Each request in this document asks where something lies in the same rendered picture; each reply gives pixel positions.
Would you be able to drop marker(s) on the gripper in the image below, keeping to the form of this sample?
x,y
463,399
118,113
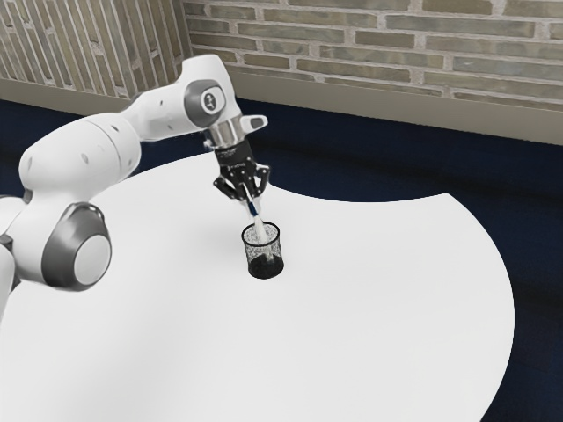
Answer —
x,y
235,158

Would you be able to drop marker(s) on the white pen with blue band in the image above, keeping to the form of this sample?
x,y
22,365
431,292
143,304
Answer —
x,y
256,216

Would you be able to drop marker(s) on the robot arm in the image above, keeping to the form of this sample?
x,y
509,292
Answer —
x,y
83,149

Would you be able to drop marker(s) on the black mesh pen holder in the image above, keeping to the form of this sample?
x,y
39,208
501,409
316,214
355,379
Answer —
x,y
263,257

